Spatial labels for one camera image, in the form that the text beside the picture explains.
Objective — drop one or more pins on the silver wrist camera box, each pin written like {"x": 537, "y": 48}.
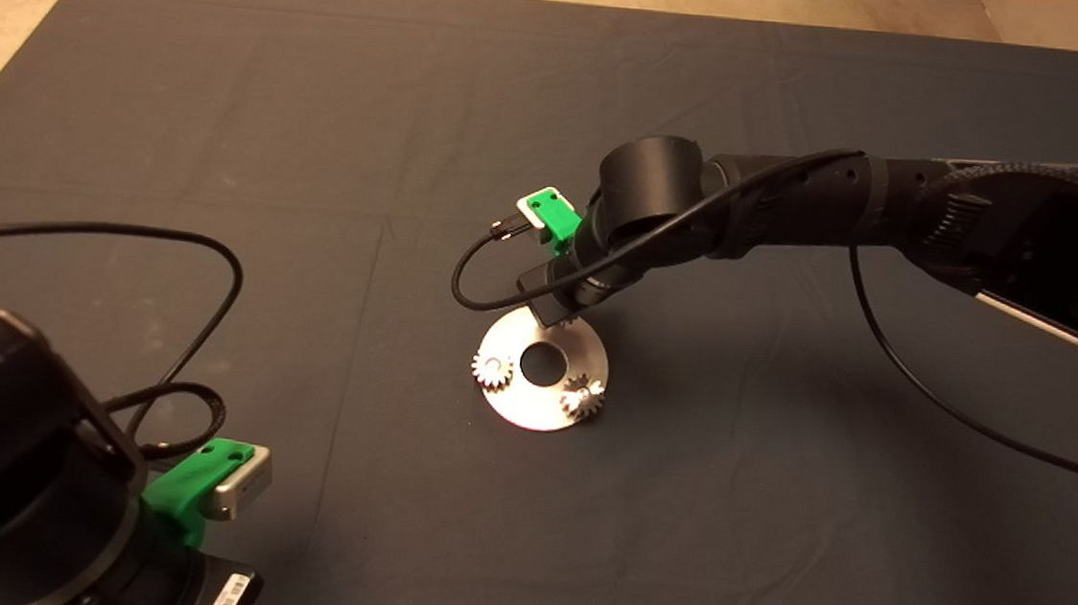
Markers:
{"x": 522, "y": 207}
{"x": 242, "y": 489}

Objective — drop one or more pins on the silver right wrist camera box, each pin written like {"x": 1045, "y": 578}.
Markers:
{"x": 522, "y": 207}

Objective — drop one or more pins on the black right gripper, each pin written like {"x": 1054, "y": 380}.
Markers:
{"x": 551, "y": 296}

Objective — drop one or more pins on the green right camera mount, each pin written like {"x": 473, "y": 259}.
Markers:
{"x": 557, "y": 215}

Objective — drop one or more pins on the dark grey table cloth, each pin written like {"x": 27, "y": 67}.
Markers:
{"x": 521, "y": 532}

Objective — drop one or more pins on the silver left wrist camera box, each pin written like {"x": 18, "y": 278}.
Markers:
{"x": 242, "y": 489}

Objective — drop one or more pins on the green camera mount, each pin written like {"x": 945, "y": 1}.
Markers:
{"x": 557, "y": 215}
{"x": 183, "y": 491}

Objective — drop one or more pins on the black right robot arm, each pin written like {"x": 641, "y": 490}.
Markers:
{"x": 654, "y": 182}

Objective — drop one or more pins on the small steel planetary gear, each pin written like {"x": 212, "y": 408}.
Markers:
{"x": 491, "y": 370}
{"x": 582, "y": 397}

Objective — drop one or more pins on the round metal carrier plate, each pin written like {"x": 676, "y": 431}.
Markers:
{"x": 531, "y": 408}

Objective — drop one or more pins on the green left camera mount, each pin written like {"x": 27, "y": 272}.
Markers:
{"x": 183, "y": 491}

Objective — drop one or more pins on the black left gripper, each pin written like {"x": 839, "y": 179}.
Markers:
{"x": 222, "y": 600}

